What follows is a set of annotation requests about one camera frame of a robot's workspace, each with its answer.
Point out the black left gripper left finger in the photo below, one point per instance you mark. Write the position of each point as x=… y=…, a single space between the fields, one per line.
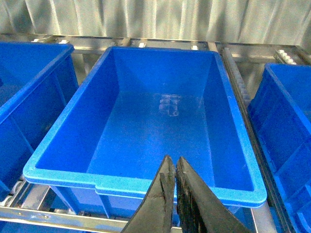
x=155 y=213

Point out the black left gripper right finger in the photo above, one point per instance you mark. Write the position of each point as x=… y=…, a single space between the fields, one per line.
x=199 y=210

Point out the blue left bin with buttons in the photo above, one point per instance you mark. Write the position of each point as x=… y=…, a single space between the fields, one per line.
x=37 y=81

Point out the blue middle empty bin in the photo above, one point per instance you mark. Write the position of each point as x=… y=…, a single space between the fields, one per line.
x=135 y=107

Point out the blue right upper bin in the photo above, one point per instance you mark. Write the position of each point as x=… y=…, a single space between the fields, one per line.
x=280 y=114

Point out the metal rack frame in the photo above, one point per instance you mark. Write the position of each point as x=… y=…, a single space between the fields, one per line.
x=31 y=204

